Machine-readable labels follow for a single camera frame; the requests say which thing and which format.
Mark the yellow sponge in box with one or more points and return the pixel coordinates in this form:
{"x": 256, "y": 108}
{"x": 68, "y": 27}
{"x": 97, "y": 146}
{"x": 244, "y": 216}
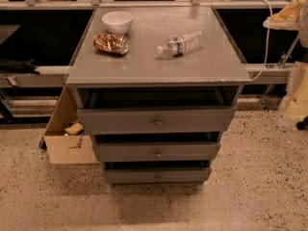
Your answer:
{"x": 74, "y": 129}

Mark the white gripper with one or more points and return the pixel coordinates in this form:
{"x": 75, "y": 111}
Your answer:
{"x": 303, "y": 33}

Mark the grey bottom drawer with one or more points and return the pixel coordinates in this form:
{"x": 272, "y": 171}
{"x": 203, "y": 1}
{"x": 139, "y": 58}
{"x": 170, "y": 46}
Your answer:
{"x": 181, "y": 175}

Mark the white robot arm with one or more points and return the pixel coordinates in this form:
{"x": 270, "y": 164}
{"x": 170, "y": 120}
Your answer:
{"x": 294, "y": 105}

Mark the grey top drawer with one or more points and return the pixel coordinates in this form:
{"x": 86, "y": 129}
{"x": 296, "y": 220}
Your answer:
{"x": 150, "y": 121}

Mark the grey drawer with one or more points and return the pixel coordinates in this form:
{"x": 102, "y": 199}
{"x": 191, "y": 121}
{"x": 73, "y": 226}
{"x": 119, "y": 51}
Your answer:
{"x": 150, "y": 121}
{"x": 181, "y": 175}
{"x": 157, "y": 151}

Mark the grey drawer cabinet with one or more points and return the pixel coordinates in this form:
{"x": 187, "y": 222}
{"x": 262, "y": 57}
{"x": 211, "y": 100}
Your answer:
{"x": 211, "y": 76}

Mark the open cardboard box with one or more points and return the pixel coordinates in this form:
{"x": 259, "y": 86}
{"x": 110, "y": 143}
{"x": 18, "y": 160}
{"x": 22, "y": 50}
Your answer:
{"x": 63, "y": 148}

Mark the crushed orange soda can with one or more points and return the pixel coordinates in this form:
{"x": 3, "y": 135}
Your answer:
{"x": 111, "y": 43}

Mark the black cloth on rail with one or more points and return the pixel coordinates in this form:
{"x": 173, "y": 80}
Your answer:
{"x": 18, "y": 66}

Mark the white bowl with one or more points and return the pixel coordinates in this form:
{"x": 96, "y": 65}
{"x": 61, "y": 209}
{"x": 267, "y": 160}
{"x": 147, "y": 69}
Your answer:
{"x": 117, "y": 22}

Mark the metal rail frame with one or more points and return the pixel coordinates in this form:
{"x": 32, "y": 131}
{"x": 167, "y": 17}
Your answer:
{"x": 38, "y": 77}

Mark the clear plastic water bottle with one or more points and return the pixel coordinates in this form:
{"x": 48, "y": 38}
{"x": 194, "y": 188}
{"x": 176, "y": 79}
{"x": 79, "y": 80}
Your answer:
{"x": 180, "y": 44}

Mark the grey middle drawer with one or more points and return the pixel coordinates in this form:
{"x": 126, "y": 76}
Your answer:
{"x": 157, "y": 151}

